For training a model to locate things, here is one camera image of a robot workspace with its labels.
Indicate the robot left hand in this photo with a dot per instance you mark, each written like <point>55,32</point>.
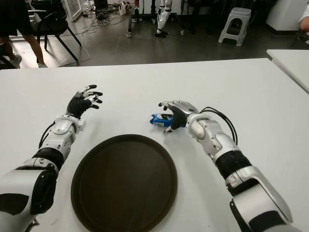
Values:
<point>77,105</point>

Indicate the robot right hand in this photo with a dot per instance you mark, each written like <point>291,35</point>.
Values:
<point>183,108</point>

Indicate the blue Oreo packet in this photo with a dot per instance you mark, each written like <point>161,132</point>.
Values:
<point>159,120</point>

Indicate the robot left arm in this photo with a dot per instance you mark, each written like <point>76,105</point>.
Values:
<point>61,128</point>

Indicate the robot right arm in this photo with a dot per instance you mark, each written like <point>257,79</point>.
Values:
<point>217,140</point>

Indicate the black chair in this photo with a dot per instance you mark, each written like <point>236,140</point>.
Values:
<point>54,25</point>

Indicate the round dark brown tray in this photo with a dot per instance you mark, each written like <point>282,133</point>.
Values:
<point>124,183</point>

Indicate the white framed panel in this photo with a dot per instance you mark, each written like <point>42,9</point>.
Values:
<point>74,12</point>

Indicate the white humanoid robot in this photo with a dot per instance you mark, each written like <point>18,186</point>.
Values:
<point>161,18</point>

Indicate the white plastic stool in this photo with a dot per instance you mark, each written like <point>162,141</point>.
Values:
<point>235,14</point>

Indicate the person in black shorts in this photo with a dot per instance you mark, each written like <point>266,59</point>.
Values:
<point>14,17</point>

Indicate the white side table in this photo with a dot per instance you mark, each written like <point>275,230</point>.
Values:
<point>293,62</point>

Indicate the white cabinet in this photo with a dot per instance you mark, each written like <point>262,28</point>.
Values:
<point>285,14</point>

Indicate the person in white shirt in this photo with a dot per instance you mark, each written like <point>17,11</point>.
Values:
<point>304,21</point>

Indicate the black wheeled metal frame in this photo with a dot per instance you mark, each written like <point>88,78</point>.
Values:
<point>129,21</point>

